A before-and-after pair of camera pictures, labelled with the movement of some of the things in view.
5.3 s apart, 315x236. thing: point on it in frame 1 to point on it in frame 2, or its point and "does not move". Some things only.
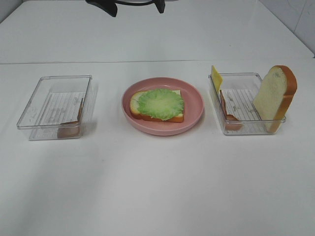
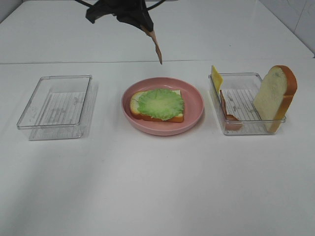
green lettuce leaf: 160,103 does not move
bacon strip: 232,123 does not move
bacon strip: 71,130 to 152,34
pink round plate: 193,110 does not move
